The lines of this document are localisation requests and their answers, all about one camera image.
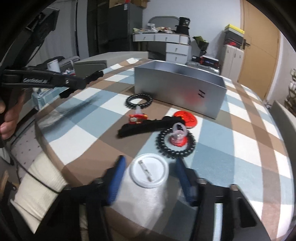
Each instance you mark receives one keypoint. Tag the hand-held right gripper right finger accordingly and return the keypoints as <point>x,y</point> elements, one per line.
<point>185,183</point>

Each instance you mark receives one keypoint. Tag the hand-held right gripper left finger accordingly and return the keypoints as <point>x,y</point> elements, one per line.
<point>116,178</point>

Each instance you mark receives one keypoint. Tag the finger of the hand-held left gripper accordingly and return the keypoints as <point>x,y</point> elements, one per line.
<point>68,93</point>
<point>76,81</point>

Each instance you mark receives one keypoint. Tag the white round pin badge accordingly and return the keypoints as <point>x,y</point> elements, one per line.
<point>157,166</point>

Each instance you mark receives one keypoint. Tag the small red figurine toy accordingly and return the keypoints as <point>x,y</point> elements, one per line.
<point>135,118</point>

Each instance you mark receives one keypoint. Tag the red round badge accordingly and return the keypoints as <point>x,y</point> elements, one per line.
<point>190,120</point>

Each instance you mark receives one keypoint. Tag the silver rectangular box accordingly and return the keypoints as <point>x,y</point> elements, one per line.
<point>173,88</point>

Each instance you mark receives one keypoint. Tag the person's left hand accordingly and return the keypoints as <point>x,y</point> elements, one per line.
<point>12,106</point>

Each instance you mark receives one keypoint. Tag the grey metal box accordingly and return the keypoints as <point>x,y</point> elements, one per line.
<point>90,67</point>

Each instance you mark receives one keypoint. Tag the black cloth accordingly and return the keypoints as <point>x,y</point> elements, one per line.
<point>67,61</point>

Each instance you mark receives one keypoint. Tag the light blue side table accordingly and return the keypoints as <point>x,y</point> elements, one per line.
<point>42,98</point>

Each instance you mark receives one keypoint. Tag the white cup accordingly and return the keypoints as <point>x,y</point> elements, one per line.
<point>53,65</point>

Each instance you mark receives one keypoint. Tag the checkered tablecloth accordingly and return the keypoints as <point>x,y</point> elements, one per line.
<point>231,150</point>

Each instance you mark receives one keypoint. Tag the grey dotted cushion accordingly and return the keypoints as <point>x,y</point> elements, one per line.
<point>25,146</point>

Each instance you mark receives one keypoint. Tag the black wardrobe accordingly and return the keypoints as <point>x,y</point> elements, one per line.
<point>115,25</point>

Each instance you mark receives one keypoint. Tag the person's white sweater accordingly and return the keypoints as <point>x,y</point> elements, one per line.
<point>39,185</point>

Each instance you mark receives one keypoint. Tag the desk clutter pile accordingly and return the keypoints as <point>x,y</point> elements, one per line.
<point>152,29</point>

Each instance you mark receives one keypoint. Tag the white drawer desk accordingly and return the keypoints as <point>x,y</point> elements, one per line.
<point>175,49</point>

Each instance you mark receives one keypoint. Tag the grey chair backrest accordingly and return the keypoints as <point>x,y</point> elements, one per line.
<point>283,122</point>

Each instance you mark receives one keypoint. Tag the silver suitcase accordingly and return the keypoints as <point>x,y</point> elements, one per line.
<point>208,69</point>

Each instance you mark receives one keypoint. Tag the black round container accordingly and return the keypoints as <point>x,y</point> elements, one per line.
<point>183,26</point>

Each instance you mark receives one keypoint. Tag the white cabinet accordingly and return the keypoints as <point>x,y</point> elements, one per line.
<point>232,62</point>

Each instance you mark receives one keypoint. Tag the black wrapped bouquet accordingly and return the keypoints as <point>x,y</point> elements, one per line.
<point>201,44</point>

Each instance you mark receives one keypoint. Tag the shelf with small items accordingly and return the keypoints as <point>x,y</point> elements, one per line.
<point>291,90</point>

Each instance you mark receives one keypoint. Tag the black and red shoe box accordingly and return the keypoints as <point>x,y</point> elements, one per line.
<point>232,43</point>

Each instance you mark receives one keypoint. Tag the grey shoe box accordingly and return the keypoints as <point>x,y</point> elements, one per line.
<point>232,36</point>

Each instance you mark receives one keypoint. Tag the wooden door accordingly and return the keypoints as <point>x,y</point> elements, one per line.
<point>261,46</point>

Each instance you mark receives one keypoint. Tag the yellow lid shoe box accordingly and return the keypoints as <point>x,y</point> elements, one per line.
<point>234,28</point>

